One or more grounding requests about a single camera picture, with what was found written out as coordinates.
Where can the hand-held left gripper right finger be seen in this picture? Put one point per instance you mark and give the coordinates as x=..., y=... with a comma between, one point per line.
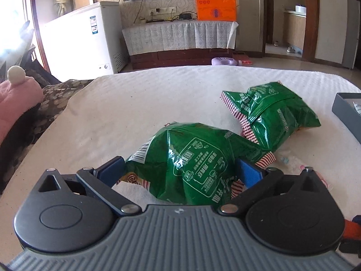
x=249, y=173

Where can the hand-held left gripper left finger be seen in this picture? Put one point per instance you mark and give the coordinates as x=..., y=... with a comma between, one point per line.
x=111, y=170

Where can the green snack bag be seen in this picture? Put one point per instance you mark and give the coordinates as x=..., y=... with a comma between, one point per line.
x=276, y=113
x=197, y=158

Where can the grey storage box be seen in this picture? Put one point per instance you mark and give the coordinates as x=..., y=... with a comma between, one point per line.
x=342, y=110

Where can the pink clear candy packet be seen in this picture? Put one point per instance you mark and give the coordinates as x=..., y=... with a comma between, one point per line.
x=292, y=163

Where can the dark dotted cushion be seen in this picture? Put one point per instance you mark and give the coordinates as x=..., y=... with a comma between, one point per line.
x=56, y=98

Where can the white quilted bed cover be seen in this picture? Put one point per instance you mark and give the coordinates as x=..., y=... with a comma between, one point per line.
x=169, y=98

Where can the dark cloth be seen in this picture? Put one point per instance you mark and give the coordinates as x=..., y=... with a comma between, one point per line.
x=17, y=152

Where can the small pink object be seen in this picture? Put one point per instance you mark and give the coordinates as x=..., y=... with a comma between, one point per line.
x=247, y=61

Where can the pink plush hat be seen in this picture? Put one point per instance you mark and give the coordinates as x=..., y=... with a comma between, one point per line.
x=19, y=96

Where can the orange black object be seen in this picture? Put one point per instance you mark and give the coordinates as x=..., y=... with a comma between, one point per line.
x=353, y=231

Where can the dark wooden television cabinet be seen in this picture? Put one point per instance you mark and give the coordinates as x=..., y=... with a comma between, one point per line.
x=180, y=59

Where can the white chest freezer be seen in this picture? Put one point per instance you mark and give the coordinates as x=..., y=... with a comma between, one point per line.
x=79, y=39

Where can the wooden kitchen counter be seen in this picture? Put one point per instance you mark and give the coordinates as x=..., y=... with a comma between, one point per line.
x=294, y=31

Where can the white lace tablecloth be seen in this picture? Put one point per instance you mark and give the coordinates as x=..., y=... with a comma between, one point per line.
x=180, y=36

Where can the silver refrigerator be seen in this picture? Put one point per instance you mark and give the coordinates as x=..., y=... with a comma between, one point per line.
x=251, y=14

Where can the black router box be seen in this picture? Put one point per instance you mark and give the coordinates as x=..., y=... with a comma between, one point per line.
x=187, y=16

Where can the orange cardboard box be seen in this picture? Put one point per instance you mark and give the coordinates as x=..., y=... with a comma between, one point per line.
x=215, y=5

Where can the white pot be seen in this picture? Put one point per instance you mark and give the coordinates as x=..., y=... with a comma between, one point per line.
x=300, y=8

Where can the white wall socket strip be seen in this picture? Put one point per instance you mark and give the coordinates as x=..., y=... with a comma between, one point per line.
x=162, y=10

